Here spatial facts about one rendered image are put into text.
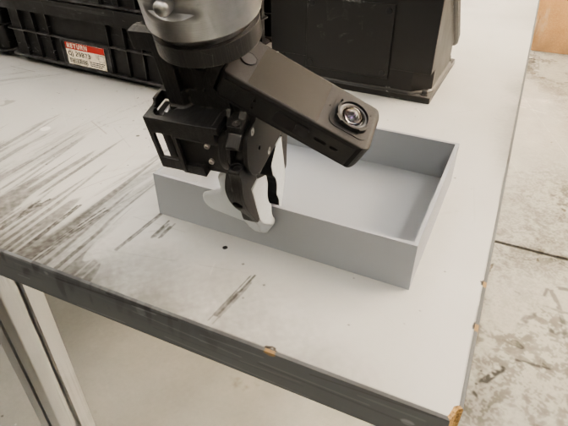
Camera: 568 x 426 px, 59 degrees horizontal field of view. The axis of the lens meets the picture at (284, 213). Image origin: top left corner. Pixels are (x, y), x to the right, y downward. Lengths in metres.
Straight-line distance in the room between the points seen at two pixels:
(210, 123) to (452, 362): 0.25
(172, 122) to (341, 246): 0.19
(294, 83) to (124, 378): 1.05
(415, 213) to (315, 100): 0.23
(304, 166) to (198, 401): 0.75
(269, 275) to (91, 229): 0.20
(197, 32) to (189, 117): 0.08
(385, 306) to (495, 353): 0.97
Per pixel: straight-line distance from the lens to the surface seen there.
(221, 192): 0.43
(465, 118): 0.78
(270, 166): 0.42
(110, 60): 0.90
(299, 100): 0.35
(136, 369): 1.31
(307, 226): 0.45
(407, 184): 0.59
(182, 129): 0.37
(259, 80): 0.34
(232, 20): 0.31
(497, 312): 1.50
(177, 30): 0.31
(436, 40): 0.79
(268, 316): 0.42
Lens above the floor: 1.01
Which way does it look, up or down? 36 degrees down
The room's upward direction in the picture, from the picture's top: straight up
